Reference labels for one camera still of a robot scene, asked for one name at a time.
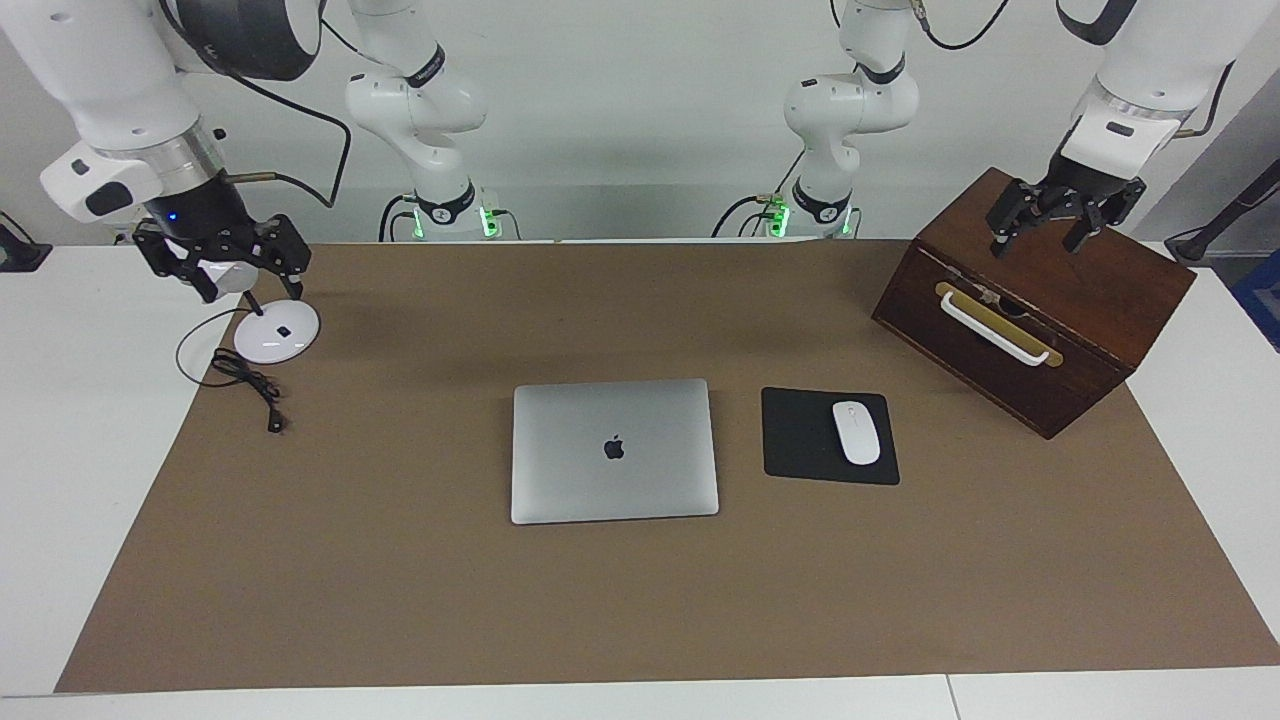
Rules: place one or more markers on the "black mouse pad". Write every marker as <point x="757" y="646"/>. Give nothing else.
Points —
<point x="800" y="440"/>

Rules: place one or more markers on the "blue crate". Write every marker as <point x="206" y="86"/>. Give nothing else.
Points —
<point x="1262" y="300"/>

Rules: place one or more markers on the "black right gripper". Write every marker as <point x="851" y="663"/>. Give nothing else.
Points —
<point x="205" y="215"/>

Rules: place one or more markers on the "small black stand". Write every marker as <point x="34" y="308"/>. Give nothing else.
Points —
<point x="20" y="255"/>

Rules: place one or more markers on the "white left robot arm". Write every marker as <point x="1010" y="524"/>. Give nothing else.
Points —
<point x="1150" y="50"/>

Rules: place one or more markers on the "brown table mat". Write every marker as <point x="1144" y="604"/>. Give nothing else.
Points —
<point x="640" y="600"/>

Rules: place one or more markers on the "silver grey laptop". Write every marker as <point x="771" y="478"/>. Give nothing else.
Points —
<point x="610" y="480"/>

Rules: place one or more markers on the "white desk lamp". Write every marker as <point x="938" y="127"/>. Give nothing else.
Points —
<point x="278" y="335"/>

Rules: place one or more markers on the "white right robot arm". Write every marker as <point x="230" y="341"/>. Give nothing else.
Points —
<point x="100" y="80"/>

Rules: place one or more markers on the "white computer mouse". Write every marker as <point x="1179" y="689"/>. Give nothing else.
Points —
<point x="857" y="435"/>

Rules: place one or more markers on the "black tripod stand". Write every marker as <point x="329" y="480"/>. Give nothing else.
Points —
<point x="1225" y="215"/>

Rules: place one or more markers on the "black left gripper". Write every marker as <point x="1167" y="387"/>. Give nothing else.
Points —
<point x="1085" y="185"/>

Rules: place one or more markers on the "dark brown wooden box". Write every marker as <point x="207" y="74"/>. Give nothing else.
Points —
<point x="1090" y="290"/>

